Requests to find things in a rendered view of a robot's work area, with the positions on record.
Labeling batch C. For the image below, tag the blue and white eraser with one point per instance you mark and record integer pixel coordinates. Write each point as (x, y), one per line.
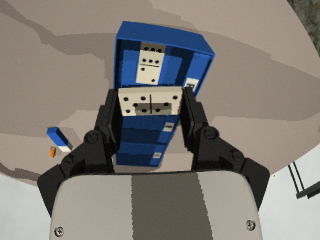
(59, 139)

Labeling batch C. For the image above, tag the white domino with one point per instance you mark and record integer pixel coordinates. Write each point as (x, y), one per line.
(150, 62)
(150, 100)

